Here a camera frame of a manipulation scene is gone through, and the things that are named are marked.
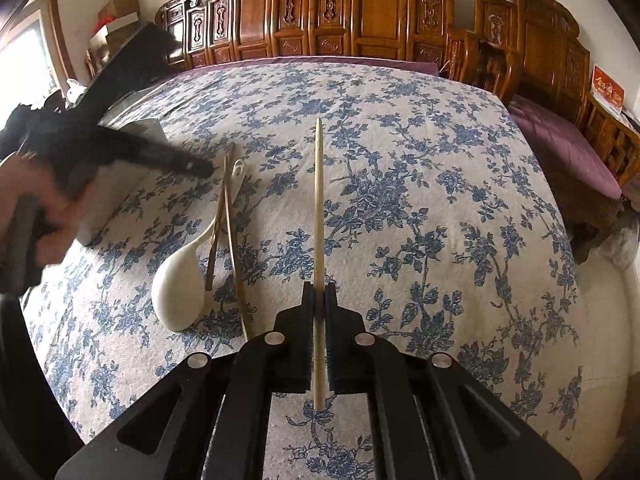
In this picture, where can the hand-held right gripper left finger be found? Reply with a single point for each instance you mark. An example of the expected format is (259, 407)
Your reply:
(295, 350)

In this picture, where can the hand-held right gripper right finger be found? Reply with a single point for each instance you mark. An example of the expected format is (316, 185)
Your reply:
(345, 350)

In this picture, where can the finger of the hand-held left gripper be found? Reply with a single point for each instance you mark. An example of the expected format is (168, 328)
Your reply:
(135, 60)
(160, 155)

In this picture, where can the grey utensil tray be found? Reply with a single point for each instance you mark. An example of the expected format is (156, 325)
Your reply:
(120, 192)

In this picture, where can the white ceramic spoon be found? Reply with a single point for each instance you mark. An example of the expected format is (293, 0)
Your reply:
(175, 295)

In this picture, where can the light wooden chopstick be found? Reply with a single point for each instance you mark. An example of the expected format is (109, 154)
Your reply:
(318, 200)

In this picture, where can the person's left hand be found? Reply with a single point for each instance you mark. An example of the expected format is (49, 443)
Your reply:
(52, 230)

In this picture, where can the stacked cardboard boxes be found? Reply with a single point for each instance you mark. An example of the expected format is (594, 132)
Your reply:
(117, 27)

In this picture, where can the dark cabinet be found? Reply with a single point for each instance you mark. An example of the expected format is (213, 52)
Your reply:
(95, 62)

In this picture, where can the clear plastic bag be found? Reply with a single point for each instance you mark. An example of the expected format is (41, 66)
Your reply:
(76, 91)

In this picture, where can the carved wooden chair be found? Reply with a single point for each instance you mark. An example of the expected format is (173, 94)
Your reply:
(187, 30)
(260, 15)
(380, 10)

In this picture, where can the window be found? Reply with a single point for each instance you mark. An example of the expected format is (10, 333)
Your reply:
(30, 55)

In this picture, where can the long purple cushion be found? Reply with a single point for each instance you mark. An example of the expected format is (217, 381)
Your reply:
(310, 60)

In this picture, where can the blue floral tablecloth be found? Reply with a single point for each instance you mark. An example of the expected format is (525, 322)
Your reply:
(425, 185)

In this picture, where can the white fuzzy cloth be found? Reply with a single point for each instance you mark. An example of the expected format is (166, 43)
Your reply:
(624, 247)

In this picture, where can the purple seat cushion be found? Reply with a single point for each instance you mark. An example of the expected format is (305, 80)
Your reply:
(565, 150)

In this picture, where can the wooden side table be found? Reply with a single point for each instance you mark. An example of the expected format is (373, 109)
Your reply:
(612, 145)

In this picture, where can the carved wooden sofa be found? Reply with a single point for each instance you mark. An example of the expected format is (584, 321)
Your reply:
(530, 40)

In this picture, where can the red card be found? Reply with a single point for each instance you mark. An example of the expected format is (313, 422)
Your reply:
(607, 91)

